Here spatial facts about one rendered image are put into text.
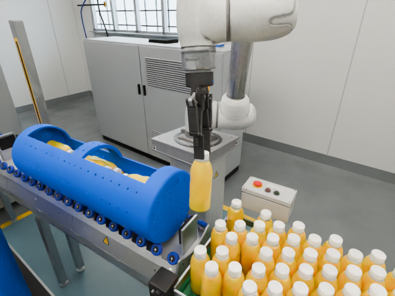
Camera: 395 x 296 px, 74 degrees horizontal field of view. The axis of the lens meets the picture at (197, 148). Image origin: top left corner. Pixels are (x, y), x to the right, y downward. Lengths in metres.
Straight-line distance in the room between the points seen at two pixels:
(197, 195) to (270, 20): 0.49
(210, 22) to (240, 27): 0.07
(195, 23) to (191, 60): 0.08
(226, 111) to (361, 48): 2.16
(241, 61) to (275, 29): 0.64
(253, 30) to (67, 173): 0.88
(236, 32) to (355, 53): 2.72
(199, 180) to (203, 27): 0.40
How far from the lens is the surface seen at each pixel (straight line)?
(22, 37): 2.10
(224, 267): 0.89
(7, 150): 1.99
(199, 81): 0.68
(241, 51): 1.29
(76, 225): 1.37
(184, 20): 0.68
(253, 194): 1.09
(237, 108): 1.40
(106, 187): 1.01
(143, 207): 0.90
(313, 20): 3.41
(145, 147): 3.48
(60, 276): 2.23
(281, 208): 1.09
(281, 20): 0.68
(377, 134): 3.49
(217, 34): 0.68
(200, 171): 0.74
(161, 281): 0.91
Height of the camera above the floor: 1.73
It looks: 27 degrees down
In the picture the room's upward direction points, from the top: straight up
